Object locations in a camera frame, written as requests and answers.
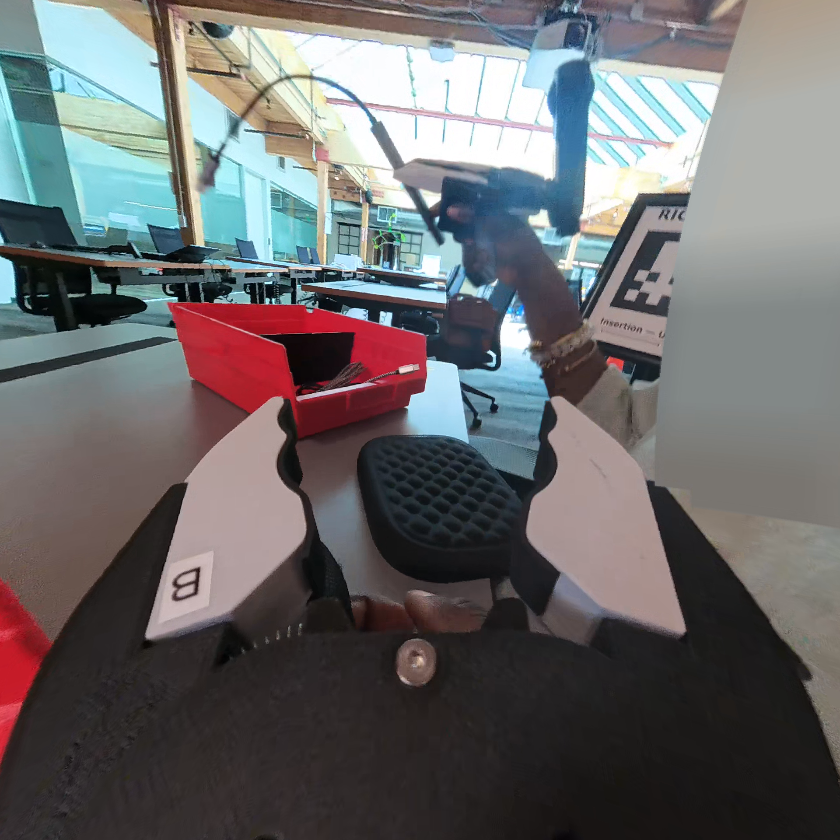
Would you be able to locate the wooden office desk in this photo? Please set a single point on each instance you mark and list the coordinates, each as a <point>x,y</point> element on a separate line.
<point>98,257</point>

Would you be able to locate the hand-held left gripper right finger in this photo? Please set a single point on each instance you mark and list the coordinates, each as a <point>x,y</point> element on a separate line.
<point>597,518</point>

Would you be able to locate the black honeycomb pad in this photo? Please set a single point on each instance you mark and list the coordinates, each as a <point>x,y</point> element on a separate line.
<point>439,505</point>

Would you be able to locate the person's right hand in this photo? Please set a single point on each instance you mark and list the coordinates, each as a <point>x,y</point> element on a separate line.
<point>518,262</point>

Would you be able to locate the person's left hand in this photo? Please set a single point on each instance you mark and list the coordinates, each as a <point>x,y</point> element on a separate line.
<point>420,611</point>

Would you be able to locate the red plastic bin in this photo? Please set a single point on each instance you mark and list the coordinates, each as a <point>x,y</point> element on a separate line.
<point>19,643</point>
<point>223,354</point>

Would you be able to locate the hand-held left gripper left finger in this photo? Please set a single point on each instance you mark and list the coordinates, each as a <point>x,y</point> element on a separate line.
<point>243,499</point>

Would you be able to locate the person's right forearm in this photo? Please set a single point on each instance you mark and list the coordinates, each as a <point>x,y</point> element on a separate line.
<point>581,387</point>

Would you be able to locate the white ceiling projector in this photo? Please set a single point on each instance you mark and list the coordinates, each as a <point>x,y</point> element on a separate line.
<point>558,49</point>

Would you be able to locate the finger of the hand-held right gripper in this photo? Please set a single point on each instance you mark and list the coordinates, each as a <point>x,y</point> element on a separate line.
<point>433,172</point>

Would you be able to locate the grey top office desk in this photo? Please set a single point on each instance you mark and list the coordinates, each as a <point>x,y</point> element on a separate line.
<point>380,294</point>

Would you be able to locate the framed tag sign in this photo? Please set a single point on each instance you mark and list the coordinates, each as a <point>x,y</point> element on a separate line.
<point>646,275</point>

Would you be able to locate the black office chair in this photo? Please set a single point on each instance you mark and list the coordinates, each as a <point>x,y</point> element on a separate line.
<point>46,289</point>

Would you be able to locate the brown office chair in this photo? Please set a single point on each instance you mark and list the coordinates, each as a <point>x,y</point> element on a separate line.
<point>469,328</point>

